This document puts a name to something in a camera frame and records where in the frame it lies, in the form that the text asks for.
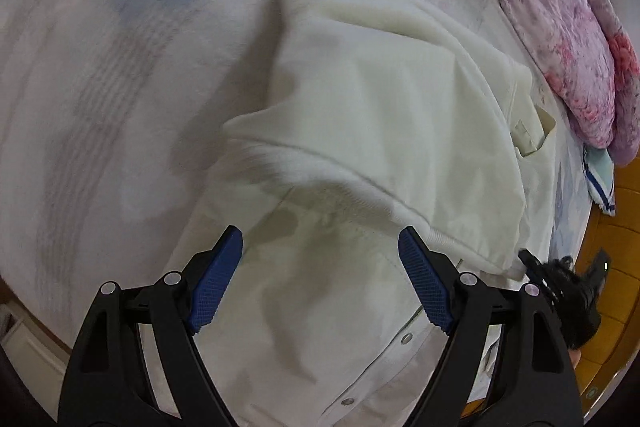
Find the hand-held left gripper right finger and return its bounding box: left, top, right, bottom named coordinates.
left=397, top=226, right=586, bottom=427

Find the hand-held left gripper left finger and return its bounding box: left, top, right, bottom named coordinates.
left=57, top=225, right=244, bottom=427

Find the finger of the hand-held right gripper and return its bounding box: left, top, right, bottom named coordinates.
left=519, top=248, right=553, bottom=303

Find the white button-up shirt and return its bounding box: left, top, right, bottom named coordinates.
left=190, top=0, right=558, bottom=427

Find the white blue striped cloth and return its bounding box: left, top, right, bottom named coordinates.
left=582, top=144, right=618, bottom=218

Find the white printed bed sheet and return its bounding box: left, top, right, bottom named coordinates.
left=0, top=0, right=621, bottom=408

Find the pink floral blanket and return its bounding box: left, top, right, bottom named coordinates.
left=467, top=0, right=640, bottom=165

